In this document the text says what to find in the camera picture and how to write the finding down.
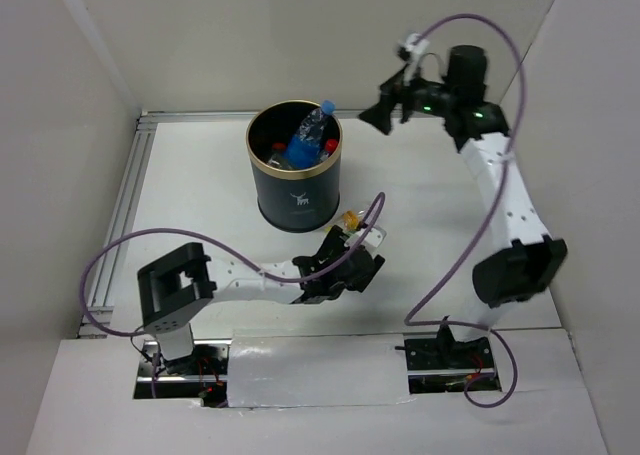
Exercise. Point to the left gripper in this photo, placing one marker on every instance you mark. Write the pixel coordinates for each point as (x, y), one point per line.
(333, 243)

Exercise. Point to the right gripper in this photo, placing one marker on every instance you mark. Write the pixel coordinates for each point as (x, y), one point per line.
(380, 114)

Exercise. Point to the small yellow cap bottle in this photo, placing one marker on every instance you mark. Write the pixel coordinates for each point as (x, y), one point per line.
(354, 219)

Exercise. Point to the red label water bottle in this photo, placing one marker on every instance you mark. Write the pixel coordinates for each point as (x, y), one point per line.
(329, 148)

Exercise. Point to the blue label water bottle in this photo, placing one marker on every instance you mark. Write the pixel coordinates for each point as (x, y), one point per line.
(306, 143)

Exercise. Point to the clear plastic jar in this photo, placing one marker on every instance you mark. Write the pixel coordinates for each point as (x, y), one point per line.
(279, 161)

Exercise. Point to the green bottle with cap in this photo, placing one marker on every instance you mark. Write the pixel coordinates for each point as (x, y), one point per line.
(351, 237)

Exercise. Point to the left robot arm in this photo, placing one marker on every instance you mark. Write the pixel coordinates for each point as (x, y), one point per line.
(176, 287)

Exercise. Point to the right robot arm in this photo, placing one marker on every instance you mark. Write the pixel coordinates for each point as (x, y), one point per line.
(526, 257)

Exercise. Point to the dark green round bin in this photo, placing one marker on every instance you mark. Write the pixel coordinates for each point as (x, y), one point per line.
(293, 201)

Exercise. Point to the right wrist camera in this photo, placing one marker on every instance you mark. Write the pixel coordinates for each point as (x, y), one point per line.
(413, 48)

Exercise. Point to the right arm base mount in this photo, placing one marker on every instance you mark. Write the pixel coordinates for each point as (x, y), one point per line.
(436, 363)

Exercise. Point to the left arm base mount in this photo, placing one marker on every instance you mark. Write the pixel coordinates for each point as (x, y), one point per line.
(201, 377)

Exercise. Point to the aluminium frame rail left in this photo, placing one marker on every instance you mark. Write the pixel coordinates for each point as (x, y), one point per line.
(101, 295)

